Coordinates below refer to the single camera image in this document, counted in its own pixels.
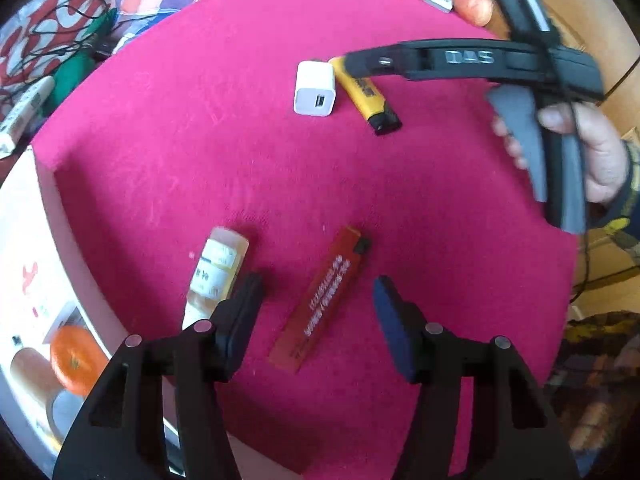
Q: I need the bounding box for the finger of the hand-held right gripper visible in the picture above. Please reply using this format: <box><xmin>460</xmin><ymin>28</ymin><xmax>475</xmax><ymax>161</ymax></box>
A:
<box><xmin>344</xmin><ymin>39</ymin><xmax>552</xmax><ymax>84</ymax></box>

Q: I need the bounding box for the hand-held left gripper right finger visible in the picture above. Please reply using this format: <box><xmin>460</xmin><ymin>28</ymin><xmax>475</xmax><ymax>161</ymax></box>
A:
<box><xmin>372</xmin><ymin>275</ymin><xmax>581</xmax><ymax>480</ymax></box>

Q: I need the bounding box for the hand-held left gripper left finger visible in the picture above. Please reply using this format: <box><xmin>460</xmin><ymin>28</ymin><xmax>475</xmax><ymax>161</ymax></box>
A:
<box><xmin>52</xmin><ymin>272</ymin><xmax>265</xmax><ymax>480</ymax></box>

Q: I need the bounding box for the yellow lighter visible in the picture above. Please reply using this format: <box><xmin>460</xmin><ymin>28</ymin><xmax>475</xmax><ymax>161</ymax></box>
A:
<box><xmin>329</xmin><ymin>55</ymin><xmax>404</xmax><ymax>136</ymax></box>

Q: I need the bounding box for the long red lighter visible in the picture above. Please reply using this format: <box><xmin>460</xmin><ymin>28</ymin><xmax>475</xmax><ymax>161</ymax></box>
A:
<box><xmin>268</xmin><ymin>226</ymin><xmax>372</xmax><ymax>375</ymax></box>

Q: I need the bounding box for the orange mandarin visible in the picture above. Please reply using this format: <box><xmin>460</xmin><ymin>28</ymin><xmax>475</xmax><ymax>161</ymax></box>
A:
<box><xmin>50</xmin><ymin>325</ymin><xmax>110</xmax><ymax>397</ymax></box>

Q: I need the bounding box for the white tray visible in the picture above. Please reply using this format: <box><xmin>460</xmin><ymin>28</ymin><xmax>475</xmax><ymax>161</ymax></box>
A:
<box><xmin>0</xmin><ymin>146</ymin><xmax>183</xmax><ymax>477</ymax></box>

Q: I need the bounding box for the person's right hand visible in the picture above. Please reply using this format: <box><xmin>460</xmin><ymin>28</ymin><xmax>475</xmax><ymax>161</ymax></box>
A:
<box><xmin>492</xmin><ymin>104</ymin><xmax>630</xmax><ymax>206</ymax></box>

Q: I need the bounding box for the peach fruit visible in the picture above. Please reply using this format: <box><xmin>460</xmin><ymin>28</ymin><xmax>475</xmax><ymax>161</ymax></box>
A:
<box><xmin>457</xmin><ymin>0</ymin><xmax>495</xmax><ymax>26</ymax></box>

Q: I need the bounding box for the white plastic bottle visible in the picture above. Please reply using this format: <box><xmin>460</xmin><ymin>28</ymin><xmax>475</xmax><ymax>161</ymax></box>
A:
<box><xmin>181</xmin><ymin>227</ymin><xmax>250</xmax><ymax>332</ymax></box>

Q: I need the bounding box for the white charger cube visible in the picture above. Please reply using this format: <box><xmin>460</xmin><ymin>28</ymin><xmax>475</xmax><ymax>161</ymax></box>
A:
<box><xmin>293</xmin><ymin>60</ymin><xmax>340</xmax><ymax>117</ymax></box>

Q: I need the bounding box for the person's camouflage clothing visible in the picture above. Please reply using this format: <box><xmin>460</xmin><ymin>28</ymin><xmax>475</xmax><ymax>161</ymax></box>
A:
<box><xmin>544</xmin><ymin>310</ymin><xmax>640</xmax><ymax>467</ymax></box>

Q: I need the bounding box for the brown tape roll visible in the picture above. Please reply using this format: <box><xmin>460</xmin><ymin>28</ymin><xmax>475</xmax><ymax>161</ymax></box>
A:
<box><xmin>9</xmin><ymin>347</ymin><xmax>89</xmax><ymax>444</ymax></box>

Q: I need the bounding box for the green plastic object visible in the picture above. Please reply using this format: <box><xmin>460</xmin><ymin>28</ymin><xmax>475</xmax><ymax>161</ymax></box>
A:
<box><xmin>50</xmin><ymin>10</ymin><xmax>119</xmax><ymax>106</ymax></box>

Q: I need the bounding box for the white tube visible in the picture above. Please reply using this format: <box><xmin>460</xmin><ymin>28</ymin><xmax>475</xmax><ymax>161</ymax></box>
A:
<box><xmin>0</xmin><ymin>76</ymin><xmax>55</xmax><ymax>154</ymax></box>

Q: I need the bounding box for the red and white cushion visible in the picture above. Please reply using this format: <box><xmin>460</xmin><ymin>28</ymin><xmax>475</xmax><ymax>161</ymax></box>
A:
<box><xmin>0</xmin><ymin>0</ymin><xmax>114</xmax><ymax>92</ymax></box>

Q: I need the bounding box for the thin black cable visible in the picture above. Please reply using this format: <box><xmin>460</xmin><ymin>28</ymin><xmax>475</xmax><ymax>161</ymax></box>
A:
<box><xmin>569</xmin><ymin>239</ymin><xmax>640</xmax><ymax>307</ymax></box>

